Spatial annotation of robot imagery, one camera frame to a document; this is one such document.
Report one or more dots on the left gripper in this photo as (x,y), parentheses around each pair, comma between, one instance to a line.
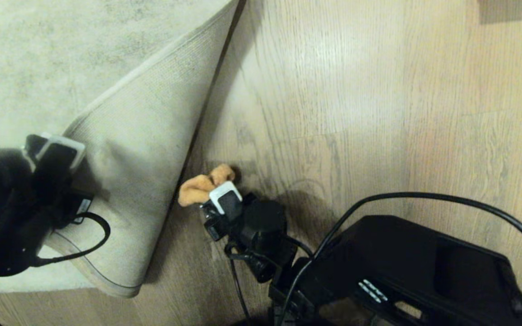
(73,206)

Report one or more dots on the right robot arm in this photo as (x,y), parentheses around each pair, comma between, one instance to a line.
(401,262)

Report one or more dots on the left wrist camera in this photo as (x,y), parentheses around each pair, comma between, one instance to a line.
(57,156)

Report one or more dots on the beige woven rug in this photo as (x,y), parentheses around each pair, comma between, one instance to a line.
(143,136)

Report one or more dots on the orange cloth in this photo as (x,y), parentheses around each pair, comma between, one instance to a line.
(195,188)

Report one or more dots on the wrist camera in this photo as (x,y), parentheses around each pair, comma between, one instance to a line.
(57,156)
(227,201)

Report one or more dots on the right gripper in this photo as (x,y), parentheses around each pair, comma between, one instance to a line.
(224,225)

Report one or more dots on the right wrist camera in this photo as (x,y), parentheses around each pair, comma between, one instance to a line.
(227,201)

